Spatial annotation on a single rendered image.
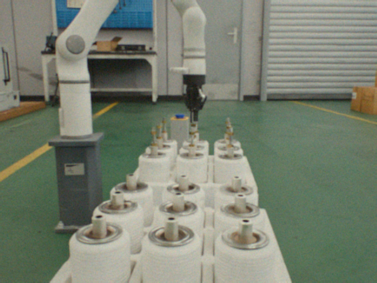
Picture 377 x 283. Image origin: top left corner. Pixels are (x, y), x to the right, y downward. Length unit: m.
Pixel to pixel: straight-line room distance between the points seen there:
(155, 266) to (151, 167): 0.56
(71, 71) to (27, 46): 5.33
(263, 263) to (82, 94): 0.79
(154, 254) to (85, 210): 0.67
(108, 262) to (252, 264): 0.22
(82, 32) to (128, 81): 5.00
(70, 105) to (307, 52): 5.55
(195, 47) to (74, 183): 0.57
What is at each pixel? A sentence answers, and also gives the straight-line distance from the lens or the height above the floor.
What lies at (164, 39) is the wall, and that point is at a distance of 6.12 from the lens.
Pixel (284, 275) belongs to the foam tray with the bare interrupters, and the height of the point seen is 0.18.
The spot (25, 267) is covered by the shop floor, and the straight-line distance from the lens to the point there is 1.11.
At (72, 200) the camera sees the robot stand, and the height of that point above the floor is 0.11.
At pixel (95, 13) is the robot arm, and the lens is 1.18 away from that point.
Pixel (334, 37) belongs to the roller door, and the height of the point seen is 1.02.
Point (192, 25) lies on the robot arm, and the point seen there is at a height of 0.65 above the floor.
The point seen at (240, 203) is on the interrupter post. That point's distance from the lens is 0.70.
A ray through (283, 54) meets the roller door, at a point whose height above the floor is 0.75.
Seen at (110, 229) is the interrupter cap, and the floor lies 0.25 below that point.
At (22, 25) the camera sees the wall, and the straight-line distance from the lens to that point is 6.55.
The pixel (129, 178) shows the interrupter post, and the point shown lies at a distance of 0.83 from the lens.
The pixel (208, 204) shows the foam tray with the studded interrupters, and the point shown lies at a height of 0.12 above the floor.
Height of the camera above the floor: 0.52
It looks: 11 degrees down
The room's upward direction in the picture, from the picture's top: straight up
